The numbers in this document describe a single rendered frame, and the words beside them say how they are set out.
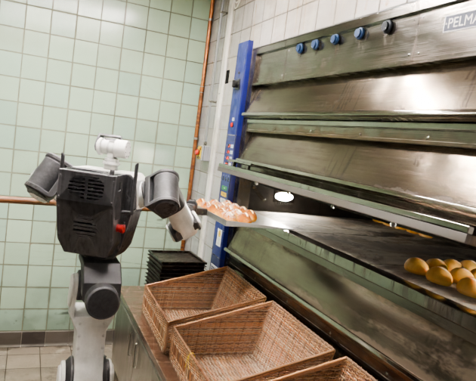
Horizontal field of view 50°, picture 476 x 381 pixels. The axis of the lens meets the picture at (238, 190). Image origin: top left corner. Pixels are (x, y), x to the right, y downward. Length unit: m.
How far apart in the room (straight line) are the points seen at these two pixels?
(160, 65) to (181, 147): 0.59
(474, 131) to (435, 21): 0.42
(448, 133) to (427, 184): 0.17
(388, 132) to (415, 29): 0.35
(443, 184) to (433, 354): 0.50
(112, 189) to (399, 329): 1.03
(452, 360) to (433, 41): 0.97
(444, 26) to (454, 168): 0.45
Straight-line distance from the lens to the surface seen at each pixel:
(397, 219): 1.54
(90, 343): 2.03
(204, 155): 3.44
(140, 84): 3.69
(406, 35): 1.91
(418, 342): 1.72
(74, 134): 3.62
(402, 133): 1.80
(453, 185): 1.60
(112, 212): 1.72
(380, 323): 1.84
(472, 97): 1.59
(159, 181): 1.82
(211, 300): 2.99
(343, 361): 1.95
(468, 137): 1.59
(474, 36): 1.68
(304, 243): 2.25
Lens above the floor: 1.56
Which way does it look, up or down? 5 degrees down
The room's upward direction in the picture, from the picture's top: 8 degrees clockwise
